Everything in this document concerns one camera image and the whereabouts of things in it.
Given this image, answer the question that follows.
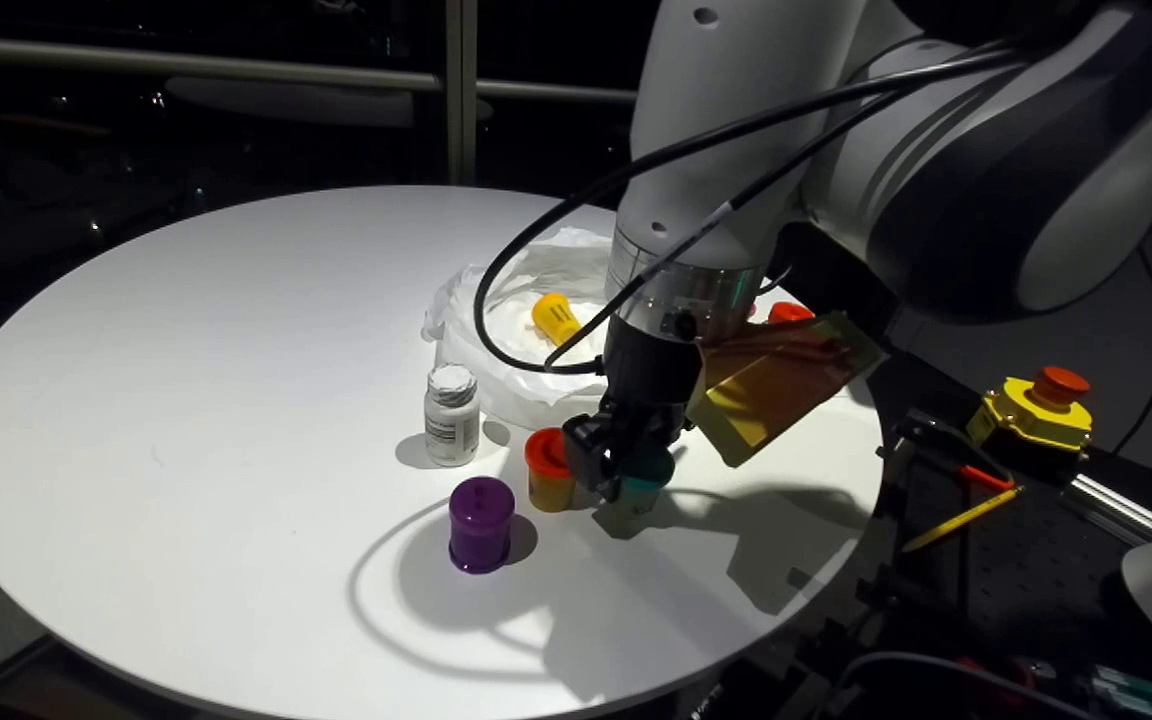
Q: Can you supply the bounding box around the yellow plastic container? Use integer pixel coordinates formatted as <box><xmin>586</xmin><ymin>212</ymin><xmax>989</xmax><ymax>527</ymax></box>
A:
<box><xmin>531</xmin><ymin>292</ymin><xmax>584</xmax><ymax>348</ymax></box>

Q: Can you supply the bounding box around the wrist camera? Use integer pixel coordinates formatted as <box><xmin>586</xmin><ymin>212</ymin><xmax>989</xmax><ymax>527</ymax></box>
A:
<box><xmin>684</xmin><ymin>312</ymin><xmax>889</xmax><ymax>469</ymax></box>

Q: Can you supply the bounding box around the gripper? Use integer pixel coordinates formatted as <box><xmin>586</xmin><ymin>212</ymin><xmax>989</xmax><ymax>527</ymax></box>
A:
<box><xmin>563</xmin><ymin>314</ymin><xmax>709</xmax><ymax>501</ymax></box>

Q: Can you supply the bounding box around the yellow pencil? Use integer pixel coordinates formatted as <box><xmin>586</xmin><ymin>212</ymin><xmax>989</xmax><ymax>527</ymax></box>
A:
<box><xmin>900</xmin><ymin>486</ymin><xmax>1025</xmax><ymax>554</ymax></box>

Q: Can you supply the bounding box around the grey metal railing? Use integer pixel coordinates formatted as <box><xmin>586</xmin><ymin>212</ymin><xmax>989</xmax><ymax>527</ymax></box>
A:
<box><xmin>0</xmin><ymin>0</ymin><xmax>639</xmax><ymax>187</ymax></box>

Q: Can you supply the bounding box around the yellow emergency stop button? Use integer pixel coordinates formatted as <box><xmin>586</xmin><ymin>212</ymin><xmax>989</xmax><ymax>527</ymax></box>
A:
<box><xmin>966</xmin><ymin>366</ymin><xmax>1095</xmax><ymax>453</ymax></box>

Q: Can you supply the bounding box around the white plastic bag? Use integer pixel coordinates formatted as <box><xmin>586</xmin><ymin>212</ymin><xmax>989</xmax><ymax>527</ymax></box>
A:
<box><xmin>422</xmin><ymin>226</ymin><xmax>639</xmax><ymax>433</ymax></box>

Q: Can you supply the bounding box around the teal plastic container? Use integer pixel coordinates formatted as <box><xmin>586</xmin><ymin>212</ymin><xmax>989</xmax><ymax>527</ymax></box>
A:
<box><xmin>620</xmin><ymin>450</ymin><xmax>678</xmax><ymax>523</ymax></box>

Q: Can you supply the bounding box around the yellow container with red lid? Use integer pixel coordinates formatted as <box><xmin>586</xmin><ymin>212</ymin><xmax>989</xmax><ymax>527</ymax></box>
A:
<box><xmin>524</xmin><ymin>427</ymin><xmax>579</xmax><ymax>514</ymax></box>

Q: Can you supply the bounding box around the purple plastic container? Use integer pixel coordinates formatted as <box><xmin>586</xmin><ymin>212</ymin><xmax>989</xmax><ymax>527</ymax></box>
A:
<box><xmin>448</xmin><ymin>476</ymin><xmax>517</xmax><ymax>576</ymax></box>

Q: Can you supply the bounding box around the white pill bottle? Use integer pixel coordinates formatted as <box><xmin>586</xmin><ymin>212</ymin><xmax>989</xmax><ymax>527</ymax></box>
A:
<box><xmin>423</xmin><ymin>363</ymin><xmax>483</xmax><ymax>469</ymax></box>

